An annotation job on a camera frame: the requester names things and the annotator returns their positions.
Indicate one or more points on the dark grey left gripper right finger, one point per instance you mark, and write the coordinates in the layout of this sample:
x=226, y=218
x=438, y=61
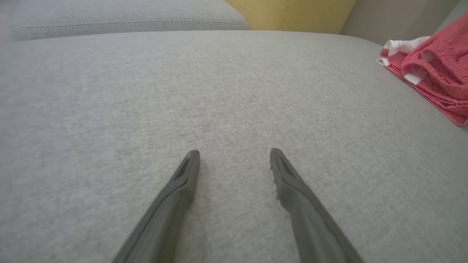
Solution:
x=310, y=226

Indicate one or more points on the grey sofa side cushion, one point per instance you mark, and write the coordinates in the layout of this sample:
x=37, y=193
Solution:
x=128, y=16

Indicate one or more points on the grey fabric sofa seat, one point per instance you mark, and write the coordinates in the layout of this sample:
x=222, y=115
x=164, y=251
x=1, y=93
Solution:
x=219, y=91

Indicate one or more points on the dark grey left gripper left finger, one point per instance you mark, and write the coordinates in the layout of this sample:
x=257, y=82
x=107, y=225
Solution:
x=164, y=219

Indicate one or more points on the yellow sofa backrest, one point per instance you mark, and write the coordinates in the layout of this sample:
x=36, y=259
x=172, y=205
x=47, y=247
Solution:
x=292, y=14

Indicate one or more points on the red jersey with white trim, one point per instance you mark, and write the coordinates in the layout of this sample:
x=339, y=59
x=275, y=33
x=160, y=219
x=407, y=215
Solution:
x=438, y=73

